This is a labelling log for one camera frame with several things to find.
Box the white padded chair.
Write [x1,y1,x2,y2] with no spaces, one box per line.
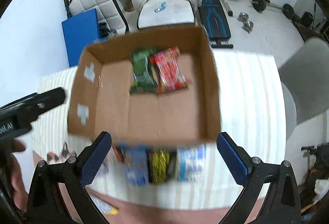
[137,0,195,29]

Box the left hand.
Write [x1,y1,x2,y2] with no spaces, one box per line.
[6,139,28,212]

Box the black blue weight bench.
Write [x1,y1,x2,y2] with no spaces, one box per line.
[198,0,234,49]

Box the blue cat tissue pack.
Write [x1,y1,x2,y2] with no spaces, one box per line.
[119,142,149,186]

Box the yellow banana pouch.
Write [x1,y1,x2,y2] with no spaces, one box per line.
[90,196,118,215]

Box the striped cat tablecloth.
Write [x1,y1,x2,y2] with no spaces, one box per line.
[31,49,286,223]

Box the open cardboard box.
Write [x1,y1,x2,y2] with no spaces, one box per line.
[67,25,221,146]

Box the white folding chair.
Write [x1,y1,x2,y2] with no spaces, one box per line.
[64,0,129,35]

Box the red snack packet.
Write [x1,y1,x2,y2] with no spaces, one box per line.
[149,47,188,94]

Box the cream blue tissue pack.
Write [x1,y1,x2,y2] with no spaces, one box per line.
[175,144,206,182]

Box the black shoe shine wipes pack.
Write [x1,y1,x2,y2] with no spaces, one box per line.
[147,148,177,185]

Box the floor barbell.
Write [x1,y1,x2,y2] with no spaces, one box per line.
[250,0,301,22]

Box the blue packet on chair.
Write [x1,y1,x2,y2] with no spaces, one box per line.
[154,2,166,13]

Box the blue mat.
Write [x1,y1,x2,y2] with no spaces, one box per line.
[61,9,105,67]

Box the grey office chair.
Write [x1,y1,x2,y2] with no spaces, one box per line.
[278,37,328,139]

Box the green snack packet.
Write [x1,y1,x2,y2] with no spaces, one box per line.
[129,48,158,94]

